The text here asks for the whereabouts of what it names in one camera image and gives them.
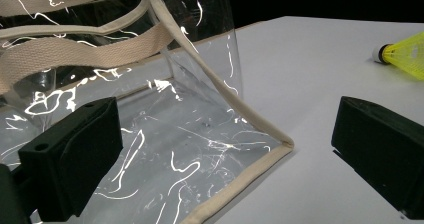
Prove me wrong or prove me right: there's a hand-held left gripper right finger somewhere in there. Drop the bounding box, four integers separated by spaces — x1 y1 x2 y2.
330 95 424 220

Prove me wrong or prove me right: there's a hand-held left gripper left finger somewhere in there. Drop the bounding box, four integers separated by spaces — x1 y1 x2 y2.
18 96 124 222

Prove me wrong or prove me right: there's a transparent bag with beige trim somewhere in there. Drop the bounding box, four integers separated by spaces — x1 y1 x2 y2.
0 0 295 224

